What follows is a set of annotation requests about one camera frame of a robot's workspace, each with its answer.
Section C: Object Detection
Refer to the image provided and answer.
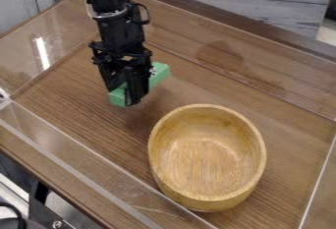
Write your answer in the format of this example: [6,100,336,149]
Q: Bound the brown wooden bowl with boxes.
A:
[148,104,266,212]

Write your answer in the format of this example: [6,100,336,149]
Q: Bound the green rectangular block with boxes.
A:
[109,62,170,107]

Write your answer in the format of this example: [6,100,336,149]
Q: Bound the black cable under table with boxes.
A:
[0,201,28,229]

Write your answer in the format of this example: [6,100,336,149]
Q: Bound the black metal table leg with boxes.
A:
[29,182,74,229]

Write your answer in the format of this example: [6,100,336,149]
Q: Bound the clear acrylic tray walls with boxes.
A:
[0,0,336,229]

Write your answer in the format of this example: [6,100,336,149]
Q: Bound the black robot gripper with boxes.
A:
[89,8,152,106]

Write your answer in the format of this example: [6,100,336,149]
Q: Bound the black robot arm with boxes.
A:
[85,0,152,106]

